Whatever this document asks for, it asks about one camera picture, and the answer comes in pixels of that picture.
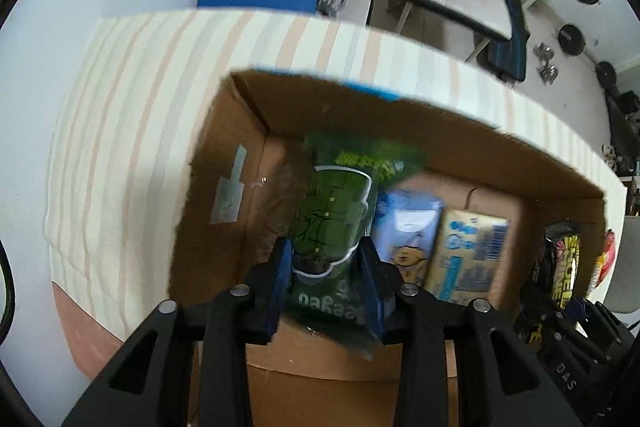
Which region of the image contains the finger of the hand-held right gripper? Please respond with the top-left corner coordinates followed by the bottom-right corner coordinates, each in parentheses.
top-left (522, 279), bottom-right (601, 358)

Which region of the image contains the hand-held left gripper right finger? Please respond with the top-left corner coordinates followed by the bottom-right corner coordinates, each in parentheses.
top-left (352, 238), bottom-right (585, 427)

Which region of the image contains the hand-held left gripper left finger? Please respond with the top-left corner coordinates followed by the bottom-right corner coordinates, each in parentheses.
top-left (60, 237), bottom-right (296, 427)

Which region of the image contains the black and yellow snack packet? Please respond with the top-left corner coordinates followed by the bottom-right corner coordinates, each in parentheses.
top-left (515, 219), bottom-right (583, 350)

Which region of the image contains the green snack packet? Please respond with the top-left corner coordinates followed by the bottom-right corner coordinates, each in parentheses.
top-left (286, 131), bottom-right (426, 360)

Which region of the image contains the brown cardboard box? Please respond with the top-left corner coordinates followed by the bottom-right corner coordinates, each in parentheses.
top-left (167, 68), bottom-right (608, 427)

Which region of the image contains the red snack packet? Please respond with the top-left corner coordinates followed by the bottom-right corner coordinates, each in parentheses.
top-left (590, 229), bottom-right (617, 295)

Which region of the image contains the blue and white snack packet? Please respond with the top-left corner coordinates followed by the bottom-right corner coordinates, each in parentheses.
top-left (371, 189), bottom-right (446, 288)

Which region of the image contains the grey panel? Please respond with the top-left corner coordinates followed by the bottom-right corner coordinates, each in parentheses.
top-left (602, 216), bottom-right (640, 314)

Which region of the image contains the yellow and blue snack packet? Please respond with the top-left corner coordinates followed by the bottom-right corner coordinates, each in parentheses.
top-left (424, 208), bottom-right (511, 305)

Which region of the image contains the black and blue bench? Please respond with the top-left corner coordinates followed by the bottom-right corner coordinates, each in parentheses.
top-left (480, 0), bottom-right (532, 84)

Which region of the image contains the black cable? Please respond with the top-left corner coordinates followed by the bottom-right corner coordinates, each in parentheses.
top-left (0, 237), bottom-right (17, 348)

